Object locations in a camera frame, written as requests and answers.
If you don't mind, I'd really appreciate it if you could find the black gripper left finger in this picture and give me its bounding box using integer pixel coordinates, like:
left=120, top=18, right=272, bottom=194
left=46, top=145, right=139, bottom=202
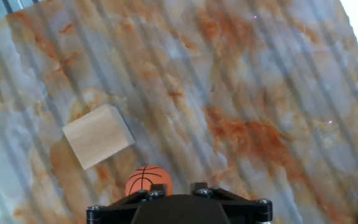
left=86, top=183, right=168, bottom=224

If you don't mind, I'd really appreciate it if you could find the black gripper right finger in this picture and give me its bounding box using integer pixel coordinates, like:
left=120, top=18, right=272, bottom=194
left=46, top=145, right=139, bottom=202
left=190, top=182, right=273, bottom=224

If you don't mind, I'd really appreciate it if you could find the small orange basketball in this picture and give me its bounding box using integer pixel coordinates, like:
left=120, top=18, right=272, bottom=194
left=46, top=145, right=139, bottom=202
left=124, top=164, right=174, bottom=197

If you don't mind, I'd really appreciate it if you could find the light wooden block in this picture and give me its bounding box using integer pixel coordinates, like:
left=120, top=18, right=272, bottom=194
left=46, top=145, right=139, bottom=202
left=62, top=103, right=136, bottom=171

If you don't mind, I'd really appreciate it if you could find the orange marble pattern mat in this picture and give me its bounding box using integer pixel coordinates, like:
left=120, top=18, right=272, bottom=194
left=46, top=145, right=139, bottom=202
left=0, top=0, right=358, bottom=224

